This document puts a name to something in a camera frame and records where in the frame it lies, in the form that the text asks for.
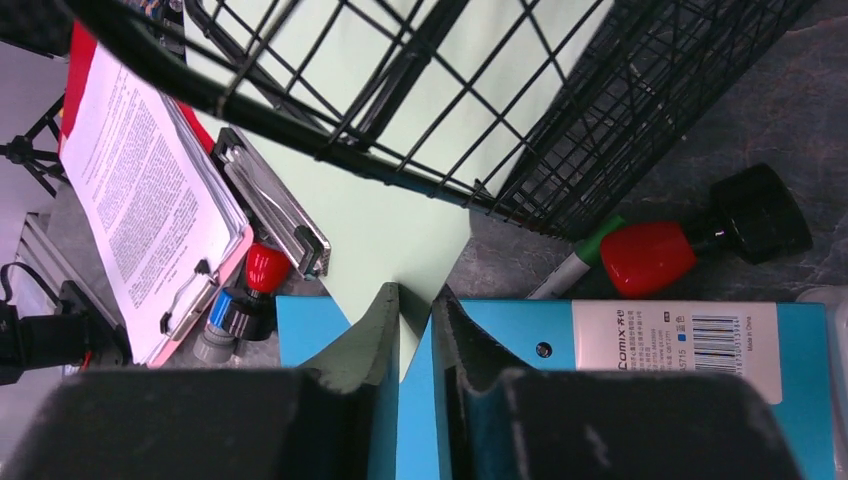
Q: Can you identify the white printed paper sheet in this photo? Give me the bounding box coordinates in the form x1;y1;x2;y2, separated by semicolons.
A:
60;45;249;364

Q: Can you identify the green white marker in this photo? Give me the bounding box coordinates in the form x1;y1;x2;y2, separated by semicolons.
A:
526;215;626;300

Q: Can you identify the red black round stamp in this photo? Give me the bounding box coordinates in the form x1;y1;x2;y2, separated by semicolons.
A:
599;163;813;298

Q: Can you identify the black wire mesh organizer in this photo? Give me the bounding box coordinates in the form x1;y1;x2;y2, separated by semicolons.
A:
67;1;812;240

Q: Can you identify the teal blue clipboard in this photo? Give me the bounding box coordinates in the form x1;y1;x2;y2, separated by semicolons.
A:
276;296;847;479

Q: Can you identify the blue grey small cylinder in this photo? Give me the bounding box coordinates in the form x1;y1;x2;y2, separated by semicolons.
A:
193;289;238;364

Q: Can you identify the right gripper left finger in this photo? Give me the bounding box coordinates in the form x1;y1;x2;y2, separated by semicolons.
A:
3;283;400;479

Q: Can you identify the pink clear clipboard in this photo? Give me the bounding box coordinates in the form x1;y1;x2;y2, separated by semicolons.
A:
145;225;256;370

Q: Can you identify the light green clipboard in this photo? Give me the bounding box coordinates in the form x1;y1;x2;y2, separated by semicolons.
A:
185;1;624;370

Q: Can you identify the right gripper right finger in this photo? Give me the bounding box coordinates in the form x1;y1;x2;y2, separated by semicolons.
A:
430;288;802;479

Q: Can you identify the red clipboard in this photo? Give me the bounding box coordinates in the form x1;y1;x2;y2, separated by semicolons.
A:
58;20;215;155

